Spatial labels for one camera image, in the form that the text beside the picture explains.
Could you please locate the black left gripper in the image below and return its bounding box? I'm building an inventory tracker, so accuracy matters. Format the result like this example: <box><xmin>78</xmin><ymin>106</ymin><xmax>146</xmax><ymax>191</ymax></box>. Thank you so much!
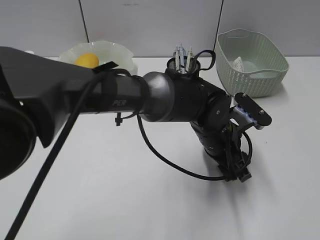
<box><xmin>190</xmin><ymin>120</ymin><xmax>252</xmax><ymax>183</ymax></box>

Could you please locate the white waste paper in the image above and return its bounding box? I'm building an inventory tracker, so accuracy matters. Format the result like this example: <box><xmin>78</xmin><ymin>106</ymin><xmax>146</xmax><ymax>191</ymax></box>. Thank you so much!
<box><xmin>232</xmin><ymin>56</ymin><xmax>245</xmax><ymax>73</ymax></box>

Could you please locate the beige ballpoint pen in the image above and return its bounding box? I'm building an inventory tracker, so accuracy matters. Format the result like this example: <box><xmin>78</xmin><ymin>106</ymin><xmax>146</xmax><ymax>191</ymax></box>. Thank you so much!
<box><xmin>185</xmin><ymin>46</ymin><xmax>193</xmax><ymax>72</ymax></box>

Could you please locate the purple grey ballpoint pen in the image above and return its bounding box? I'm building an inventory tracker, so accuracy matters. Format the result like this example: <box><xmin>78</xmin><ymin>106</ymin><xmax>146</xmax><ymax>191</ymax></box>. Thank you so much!
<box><xmin>179</xmin><ymin>43</ymin><xmax>186</xmax><ymax>74</ymax></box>

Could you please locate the blue grey ballpoint pen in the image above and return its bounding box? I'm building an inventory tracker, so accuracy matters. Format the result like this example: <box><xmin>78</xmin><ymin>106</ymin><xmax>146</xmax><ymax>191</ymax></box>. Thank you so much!
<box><xmin>173</xmin><ymin>45</ymin><xmax>182</xmax><ymax>73</ymax></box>

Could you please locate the yellow mango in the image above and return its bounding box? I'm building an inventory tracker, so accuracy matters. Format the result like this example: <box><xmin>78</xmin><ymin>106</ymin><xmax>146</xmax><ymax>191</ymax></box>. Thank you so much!
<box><xmin>75</xmin><ymin>53</ymin><xmax>100</xmax><ymax>69</ymax></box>

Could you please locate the clear plastic water bottle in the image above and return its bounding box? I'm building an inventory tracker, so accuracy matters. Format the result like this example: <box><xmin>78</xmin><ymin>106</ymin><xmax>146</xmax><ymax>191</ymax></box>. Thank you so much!
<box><xmin>24</xmin><ymin>50</ymin><xmax>35</xmax><ymax>55</ymax></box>

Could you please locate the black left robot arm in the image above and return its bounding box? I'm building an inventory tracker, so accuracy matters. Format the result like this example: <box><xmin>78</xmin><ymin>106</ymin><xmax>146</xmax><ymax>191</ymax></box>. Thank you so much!
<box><xmin>0</xmin><ymin>46</ymin><xmax>254</xmax><ymax>182</ymax></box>

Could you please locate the pale green woven basket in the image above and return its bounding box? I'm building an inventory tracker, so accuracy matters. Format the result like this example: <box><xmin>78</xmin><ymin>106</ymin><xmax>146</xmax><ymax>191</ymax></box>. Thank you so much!
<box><xmin>215</xmin><ymin>28</ymin><xmax>289</xmax><ymax>98</ymax></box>

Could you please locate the black mesh pen holder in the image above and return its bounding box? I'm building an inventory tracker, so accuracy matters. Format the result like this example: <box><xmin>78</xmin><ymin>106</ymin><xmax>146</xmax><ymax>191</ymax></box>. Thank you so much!
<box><xmin>164</xmin><ymin>57</ymin><xmax>201</xmax><ymax>78</ymax></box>

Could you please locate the pale green wavy glass plate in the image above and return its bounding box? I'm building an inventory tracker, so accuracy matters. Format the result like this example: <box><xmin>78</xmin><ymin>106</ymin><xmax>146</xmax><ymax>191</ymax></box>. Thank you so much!
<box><xmin>57</xmin><ymin>40</ymin><xmax>138</xmax><ymax>75</ymax></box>

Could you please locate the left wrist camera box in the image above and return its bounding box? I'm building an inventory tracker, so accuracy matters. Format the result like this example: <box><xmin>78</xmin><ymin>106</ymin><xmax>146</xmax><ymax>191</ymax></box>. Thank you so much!
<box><xmin>229</xmin><ymin>92</ymin><xmax>272</xmax><ymax>131</ymax></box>

